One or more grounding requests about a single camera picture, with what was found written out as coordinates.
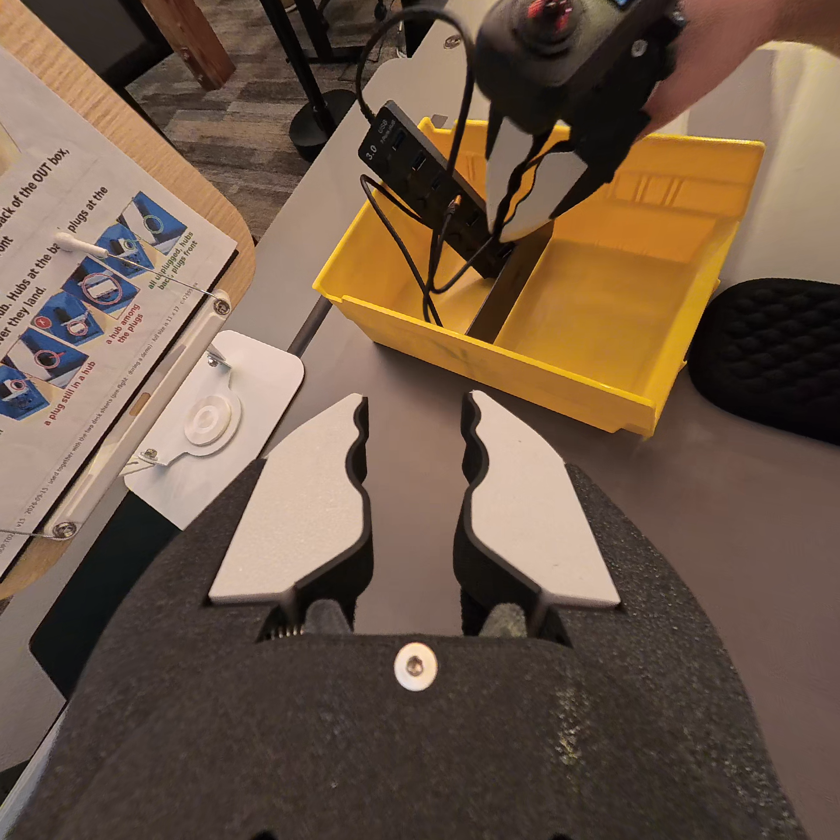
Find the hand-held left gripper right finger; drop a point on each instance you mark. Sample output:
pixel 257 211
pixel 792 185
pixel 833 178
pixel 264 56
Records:
pixel 538 525

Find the black monitor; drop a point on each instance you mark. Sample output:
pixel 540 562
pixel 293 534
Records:
pixel 322 125

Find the black flat desk pad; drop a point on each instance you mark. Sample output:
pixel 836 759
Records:
pixel 92 591

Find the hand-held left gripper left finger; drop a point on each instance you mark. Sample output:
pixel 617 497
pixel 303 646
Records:
pixel 289 525

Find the white stand base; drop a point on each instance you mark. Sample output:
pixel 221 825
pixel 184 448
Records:
pixel 250 381

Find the yellow plastic bin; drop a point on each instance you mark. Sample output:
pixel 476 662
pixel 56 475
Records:
pixel 617 315

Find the person's right hand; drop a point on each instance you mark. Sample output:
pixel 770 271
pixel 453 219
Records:
pixel 715 46

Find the black 7-port USB hub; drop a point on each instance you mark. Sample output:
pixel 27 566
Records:
pixel 462 79

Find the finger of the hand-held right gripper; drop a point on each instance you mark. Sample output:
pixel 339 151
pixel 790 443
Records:
pixel 505 184
pixel 571 181

